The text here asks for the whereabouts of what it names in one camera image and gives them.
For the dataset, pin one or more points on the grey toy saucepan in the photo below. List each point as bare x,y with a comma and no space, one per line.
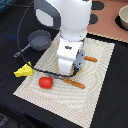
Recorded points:
38,40

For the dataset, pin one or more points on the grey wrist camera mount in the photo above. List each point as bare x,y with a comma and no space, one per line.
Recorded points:
77,64

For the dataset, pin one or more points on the toy knife wooden handle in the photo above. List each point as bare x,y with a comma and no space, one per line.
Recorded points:
90,59

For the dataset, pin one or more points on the pink toy stove top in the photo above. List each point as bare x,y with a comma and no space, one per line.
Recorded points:
106,25

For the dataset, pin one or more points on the beige woven placemat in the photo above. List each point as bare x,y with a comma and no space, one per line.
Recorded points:
70,102

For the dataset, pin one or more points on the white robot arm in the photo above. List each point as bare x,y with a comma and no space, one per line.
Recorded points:
71,18

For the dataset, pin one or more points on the round wooden plate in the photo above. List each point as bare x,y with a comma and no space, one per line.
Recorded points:
72,73

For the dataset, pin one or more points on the red toy tomato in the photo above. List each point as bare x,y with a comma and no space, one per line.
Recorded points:
45,82

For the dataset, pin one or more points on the toy fork wooden handle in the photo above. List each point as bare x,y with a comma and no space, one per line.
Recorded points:
66,80

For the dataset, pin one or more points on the yellow toy cheese wedge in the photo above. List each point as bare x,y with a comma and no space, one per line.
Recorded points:
25,70

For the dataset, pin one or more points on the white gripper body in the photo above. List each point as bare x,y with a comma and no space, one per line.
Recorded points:
67,52

